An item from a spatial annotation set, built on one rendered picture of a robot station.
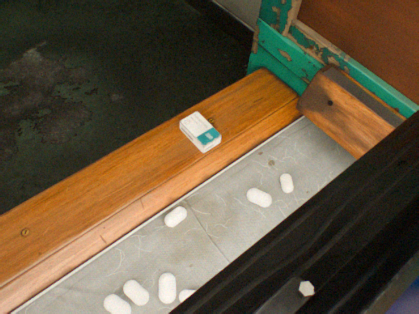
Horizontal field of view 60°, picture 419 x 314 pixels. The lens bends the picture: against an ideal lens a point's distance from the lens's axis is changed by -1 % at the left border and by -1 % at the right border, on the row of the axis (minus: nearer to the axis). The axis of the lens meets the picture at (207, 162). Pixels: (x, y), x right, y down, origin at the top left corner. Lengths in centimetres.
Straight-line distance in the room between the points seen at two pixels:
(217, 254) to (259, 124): 23
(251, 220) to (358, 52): 29
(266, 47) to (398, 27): 24
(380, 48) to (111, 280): 47
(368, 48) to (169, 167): 33
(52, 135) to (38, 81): 33
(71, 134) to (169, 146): 106
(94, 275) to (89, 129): 113
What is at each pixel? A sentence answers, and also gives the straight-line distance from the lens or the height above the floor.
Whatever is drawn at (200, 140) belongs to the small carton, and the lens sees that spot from 55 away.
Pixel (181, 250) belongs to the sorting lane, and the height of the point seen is 74.
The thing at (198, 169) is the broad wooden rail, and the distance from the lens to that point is 55.
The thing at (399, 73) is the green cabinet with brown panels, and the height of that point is 90.
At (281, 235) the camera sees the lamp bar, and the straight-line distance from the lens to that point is 18.
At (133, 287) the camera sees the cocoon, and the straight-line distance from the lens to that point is 48.
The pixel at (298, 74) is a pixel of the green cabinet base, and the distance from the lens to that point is 66.
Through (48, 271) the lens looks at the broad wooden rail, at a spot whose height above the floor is 75.
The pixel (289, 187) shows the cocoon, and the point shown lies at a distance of 56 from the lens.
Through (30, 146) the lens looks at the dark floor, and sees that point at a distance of 161.
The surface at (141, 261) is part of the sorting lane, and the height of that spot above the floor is 74.
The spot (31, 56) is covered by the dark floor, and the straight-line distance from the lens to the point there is 198.
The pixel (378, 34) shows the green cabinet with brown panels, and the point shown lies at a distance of 56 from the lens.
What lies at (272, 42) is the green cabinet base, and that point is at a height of 82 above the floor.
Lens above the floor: 123
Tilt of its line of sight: 57 degrees down
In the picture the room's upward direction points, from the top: 7 degrees clockwise
